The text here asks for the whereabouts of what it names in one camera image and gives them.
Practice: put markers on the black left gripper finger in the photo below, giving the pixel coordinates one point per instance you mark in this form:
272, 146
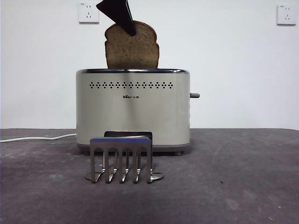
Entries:
119, 11

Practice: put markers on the brown seeded bread slice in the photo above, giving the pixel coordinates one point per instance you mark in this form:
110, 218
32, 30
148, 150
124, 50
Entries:
133, 51

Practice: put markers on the cream and steel toaster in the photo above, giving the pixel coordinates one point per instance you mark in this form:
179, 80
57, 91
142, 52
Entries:
140, 116

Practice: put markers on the grey toaster lever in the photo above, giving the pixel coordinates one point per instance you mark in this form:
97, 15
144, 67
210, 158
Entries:
195, 95

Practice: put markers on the steel toast rack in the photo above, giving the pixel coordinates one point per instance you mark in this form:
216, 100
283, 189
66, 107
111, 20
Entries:
120, 142

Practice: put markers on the white wall socket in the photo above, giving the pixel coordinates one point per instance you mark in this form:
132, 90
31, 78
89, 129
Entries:
87, 16
286, 15

